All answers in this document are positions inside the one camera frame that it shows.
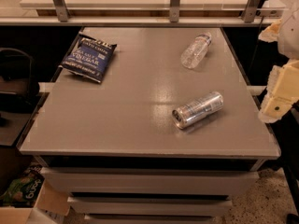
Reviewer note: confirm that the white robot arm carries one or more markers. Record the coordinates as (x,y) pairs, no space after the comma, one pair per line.
(288,37)

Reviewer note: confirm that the white shelf with metal brackets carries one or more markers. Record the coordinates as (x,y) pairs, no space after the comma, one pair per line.
(148,12)

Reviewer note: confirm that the blue chip bag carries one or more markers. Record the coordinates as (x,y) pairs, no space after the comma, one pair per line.
(90,59)

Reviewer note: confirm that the clear plastic water bottle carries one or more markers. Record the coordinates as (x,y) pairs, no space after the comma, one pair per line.
(196,51)

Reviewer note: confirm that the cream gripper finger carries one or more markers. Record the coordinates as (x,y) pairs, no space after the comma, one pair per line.
(270,33)
(282,92)

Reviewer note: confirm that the green snack bag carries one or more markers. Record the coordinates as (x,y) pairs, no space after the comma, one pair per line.
(23,191)

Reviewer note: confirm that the black chair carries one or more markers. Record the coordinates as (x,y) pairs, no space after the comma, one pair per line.
(18,84)

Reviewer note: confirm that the cardboard box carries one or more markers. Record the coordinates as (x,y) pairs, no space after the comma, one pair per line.
(51,207)

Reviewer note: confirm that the grey drawer cabinet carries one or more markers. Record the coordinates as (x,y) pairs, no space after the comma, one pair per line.
(114,148)

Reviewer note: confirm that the silver redbull can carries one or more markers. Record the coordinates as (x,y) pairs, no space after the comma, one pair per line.
(198,109)

